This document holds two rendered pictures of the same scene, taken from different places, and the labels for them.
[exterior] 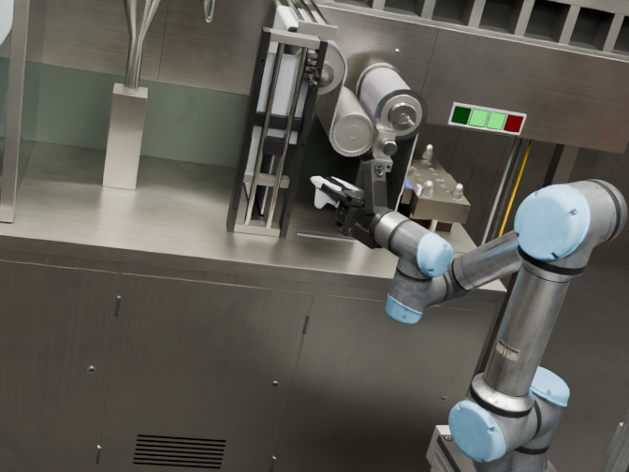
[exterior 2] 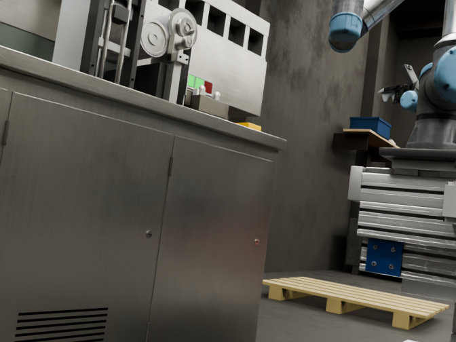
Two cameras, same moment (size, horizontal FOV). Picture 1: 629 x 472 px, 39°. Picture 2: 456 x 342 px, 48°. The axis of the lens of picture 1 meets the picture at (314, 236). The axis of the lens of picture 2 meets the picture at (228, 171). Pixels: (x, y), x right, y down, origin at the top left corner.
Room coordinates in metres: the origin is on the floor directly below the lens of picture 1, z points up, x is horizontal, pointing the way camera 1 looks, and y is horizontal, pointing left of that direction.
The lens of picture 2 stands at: (0.69, 0.64, 0.61)
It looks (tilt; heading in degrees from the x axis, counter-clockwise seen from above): 5 degrees up; 327
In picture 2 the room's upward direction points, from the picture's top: 7 degrees clockwise
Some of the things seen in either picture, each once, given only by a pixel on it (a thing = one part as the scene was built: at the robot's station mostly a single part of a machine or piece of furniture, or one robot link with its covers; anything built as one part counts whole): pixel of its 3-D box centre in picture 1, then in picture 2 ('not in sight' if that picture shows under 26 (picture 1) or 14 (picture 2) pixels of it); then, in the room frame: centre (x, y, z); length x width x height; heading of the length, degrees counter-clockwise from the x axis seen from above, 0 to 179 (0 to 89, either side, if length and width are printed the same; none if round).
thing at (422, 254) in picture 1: (421, 250); not in sight; (1.56, -0.21, 1.21); 0.11 x 0.08 x 0.09; 47
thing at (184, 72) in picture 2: (399, 149); (168, 72); (2.47, -0.18, 1.11); 0.23 x 0.01 x 0.18; 14
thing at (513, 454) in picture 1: (515, 449); (438, 137); (1.48, -0.49, 0.87); 0.15 x 0.15 x 0.10
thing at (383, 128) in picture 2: not in sight; (370, 129); (5.53, -4.77, 2.02); 0.55 x 0.41 x 0.22; 112
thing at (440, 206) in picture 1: (423, 183); (178, 109); (2.54, -0.29, 1.00); 0.40 x 0.16 x 0.06; 14
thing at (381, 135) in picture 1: (374, 184); (175, 78); (2.29, -0.13, 1.05); 0.06 x 0.05 x 0.31; 14
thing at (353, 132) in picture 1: (344, 119); (132, 42); (2.43, -0.01, 1.18); 0.26 x 0.12 x 0.12; 14
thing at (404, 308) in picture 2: not in sight; (353, 300); (3.48, -2.49, 0.06); 1.29 x 0.89 x 0.12; 21
